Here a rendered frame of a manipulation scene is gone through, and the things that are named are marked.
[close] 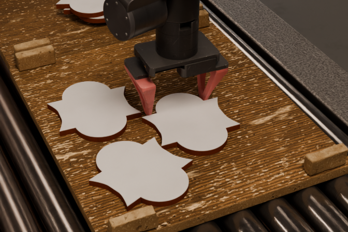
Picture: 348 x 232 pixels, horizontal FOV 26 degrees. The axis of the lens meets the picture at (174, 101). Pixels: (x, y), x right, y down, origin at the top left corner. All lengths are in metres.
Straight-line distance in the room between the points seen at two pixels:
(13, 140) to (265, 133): 0.35
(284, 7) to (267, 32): 2.00
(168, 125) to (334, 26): 2.21
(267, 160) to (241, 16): 0.42
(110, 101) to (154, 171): 0.16
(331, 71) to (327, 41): 1.87
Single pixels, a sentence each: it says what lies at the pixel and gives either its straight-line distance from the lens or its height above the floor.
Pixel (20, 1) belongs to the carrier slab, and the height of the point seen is 0.94.
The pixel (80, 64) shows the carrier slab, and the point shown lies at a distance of 1.18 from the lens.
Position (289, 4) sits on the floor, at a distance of 3.33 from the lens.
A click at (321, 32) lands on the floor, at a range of 3.14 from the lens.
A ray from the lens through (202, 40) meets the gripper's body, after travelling 1.04.
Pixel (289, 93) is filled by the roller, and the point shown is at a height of 0.92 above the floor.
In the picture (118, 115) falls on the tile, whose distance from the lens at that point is 1.05.
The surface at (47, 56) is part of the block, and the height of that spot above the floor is 0.95.
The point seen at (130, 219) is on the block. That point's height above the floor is 0.96.
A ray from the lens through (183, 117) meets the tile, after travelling 1.04.
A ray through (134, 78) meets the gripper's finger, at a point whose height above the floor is 1.01.
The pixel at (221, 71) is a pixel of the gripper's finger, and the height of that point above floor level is 1.01.
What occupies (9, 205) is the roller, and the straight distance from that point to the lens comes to 0.97.
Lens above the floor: 1.58
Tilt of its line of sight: 36 degrees down
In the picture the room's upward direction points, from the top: straight up
